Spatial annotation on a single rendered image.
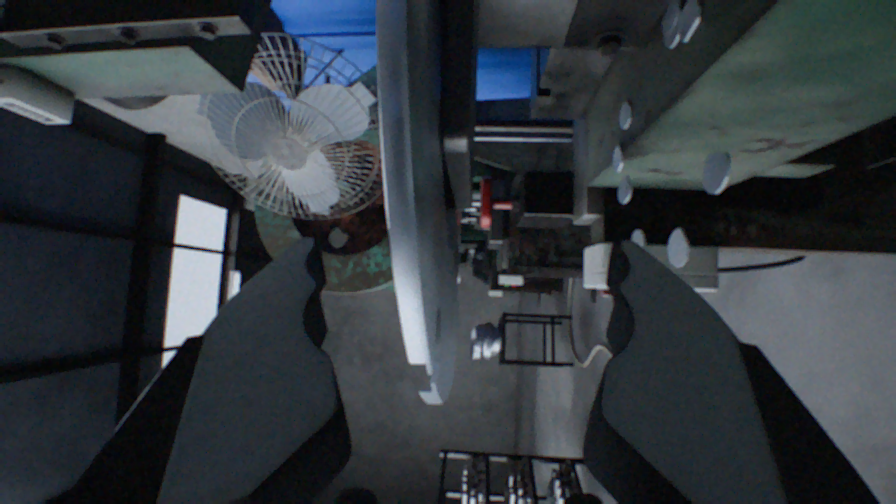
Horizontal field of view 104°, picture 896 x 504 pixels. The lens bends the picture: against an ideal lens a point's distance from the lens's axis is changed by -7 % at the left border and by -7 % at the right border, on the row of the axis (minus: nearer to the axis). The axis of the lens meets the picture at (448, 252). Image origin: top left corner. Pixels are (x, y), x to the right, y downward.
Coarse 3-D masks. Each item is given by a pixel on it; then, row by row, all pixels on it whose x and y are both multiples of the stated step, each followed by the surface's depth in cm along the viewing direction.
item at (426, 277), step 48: (384, 0) 9; (432, 0) 13; (384, 48) 9; (432, 48) 13; (384, 96) 9; (432, 96) 13; (384, 144) 9; (432, 144) 13; (432, 192) 13; (432, 240) 13; (432, 288) 13; (432, 336) 13; (432, 384) 14
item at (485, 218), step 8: (488, 176) 54; (488, 184) 53; (488, 192) 53; (480, 200) 55; (488, 200) 53; (496, 200) 55; (504, 200) 55; (480, 208) 56; (488, 208) 53; (504, 208) 56; (480, 216) 54; (488, 216) 53; (480, 224) 56; (488, 224) 54
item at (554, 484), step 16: (464, 464) 223; (480, 464) 222; (528, 464) 225; (560, 464) 223; (576, 464) 227; (464, 480) 209; (480, 480) 211; (512, 480) 210; (528, 480) 210; (560, 480) 208; (576, 480) 213; (464, 496) 202; (480, 496) 201; (496, 496) 238; (512, 496) 199; (528, 496) 201; (544, 496) 238; (560, 496) 199
